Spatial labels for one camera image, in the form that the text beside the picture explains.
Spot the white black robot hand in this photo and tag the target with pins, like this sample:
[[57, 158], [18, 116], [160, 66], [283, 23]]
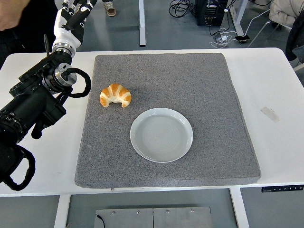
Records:
[[65, 35]]

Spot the golden croissant bread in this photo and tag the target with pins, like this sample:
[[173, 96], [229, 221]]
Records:
[[115, 91]]

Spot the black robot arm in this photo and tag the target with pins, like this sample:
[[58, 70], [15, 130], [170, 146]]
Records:
[[28, 107]]

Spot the grey round plate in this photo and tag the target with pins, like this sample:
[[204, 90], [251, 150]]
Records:
[[161, 135]]

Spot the grey metal plate with screws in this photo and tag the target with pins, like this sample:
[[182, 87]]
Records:
[[166, 218]]

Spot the person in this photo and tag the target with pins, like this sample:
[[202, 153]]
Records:
[[23, 38]]

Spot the person's beige shoe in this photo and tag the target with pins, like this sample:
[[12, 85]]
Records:
[[110, 9]]

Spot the white background table leg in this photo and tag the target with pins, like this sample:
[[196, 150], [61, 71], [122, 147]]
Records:
[[142, 23], [238, 23]]

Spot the grey speckled mat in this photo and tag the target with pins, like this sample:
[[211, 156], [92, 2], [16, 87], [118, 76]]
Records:
[[190, 83]]

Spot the black computer tower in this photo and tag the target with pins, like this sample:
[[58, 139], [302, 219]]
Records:
[[209, 12]]

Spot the black phone on floor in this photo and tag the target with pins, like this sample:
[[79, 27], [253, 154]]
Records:
[[242, 38]]

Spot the clear tape strip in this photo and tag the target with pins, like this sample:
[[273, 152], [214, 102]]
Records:
[[270, 114]]

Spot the beige padded jacket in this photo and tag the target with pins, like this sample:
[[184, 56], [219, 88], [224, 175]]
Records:
[[285, 10]]

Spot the black jacket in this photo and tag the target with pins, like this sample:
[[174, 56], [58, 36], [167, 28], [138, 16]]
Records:
[[294, 38]]

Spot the black table control panel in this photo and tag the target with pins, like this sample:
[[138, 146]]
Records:
[[282, 188]]

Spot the grey metal chair frame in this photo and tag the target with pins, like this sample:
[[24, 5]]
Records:
[[260, 33]]

